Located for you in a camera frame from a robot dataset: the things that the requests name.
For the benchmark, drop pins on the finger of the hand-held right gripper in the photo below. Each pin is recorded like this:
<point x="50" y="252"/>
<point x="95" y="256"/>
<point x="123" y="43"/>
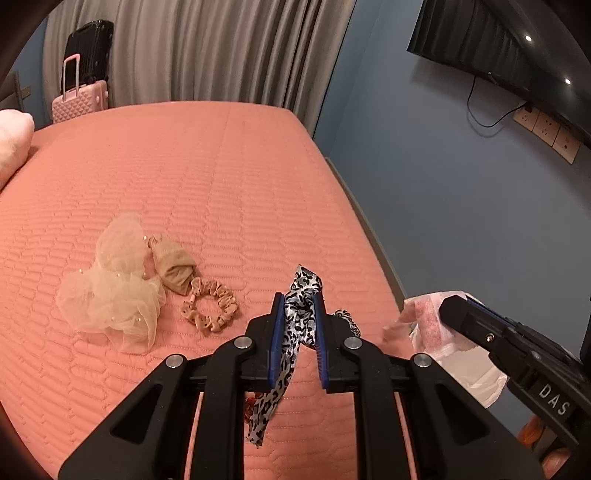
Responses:
<point x="475" y="323"/>

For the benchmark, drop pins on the black suitcase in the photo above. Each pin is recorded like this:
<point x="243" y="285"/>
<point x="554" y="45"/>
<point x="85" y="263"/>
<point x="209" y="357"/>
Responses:
<point x="92" y="46"/>

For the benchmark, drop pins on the pink quilted bed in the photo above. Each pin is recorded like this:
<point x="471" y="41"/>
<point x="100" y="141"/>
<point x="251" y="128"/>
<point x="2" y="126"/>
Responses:
<point x="231" y="184"/>

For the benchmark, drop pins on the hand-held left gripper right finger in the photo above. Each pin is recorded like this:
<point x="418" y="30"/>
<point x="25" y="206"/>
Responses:
<point x="318" y="332"/>

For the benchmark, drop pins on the leopard print ribbon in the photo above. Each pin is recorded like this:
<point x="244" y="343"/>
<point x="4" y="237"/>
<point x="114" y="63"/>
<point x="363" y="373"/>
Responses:
<point x="302" y="281"/>

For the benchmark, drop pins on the grey curtain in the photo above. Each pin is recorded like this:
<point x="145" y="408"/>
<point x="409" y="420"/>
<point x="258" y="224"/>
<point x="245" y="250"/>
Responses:
<point x="207" y="55"/>

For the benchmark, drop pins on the tan stocking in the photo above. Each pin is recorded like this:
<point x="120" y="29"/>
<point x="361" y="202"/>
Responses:
<point x="173" y="270"/>

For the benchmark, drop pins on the tan satin scrunchie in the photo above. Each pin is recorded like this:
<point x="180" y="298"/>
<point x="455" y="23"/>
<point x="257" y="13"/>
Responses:
<point x="221" y="300"/>

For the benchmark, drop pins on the person's right hand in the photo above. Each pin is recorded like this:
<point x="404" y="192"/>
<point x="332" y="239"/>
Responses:
<point x="538" y="434"/>

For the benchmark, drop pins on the pink and white pad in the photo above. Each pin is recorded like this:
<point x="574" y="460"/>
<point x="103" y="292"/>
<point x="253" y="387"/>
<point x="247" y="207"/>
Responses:
<point x="429" y="323"/>

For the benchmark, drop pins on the beige tulle bow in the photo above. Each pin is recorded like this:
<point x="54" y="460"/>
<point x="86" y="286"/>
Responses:
<point x="115" y="300"/>

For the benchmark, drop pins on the pink suitcase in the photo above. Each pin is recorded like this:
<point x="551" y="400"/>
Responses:
<point x="78" y="106"/>

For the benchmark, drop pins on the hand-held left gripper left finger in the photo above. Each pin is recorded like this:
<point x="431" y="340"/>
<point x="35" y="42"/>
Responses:
<point x="277" y="341"/>

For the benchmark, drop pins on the beige wall socket panel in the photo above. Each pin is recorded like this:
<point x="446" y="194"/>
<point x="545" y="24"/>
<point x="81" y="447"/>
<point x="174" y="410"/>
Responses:
<point x="547" y="127"/>

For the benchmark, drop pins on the dark headboard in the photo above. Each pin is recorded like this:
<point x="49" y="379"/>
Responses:
<point x="18" y="90"/>

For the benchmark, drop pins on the black wall television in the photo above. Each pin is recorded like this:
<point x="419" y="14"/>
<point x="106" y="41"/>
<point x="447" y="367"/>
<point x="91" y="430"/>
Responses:
<point x="485" y="37"/>

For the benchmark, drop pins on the white bag-lined bin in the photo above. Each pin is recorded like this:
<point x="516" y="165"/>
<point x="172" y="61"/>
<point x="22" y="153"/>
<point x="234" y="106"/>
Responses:
<point x="475" y="374"/>

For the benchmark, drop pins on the pink pillow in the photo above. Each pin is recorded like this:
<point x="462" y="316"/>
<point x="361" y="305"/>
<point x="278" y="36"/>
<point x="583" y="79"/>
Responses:
<point x="11" y="143"/>

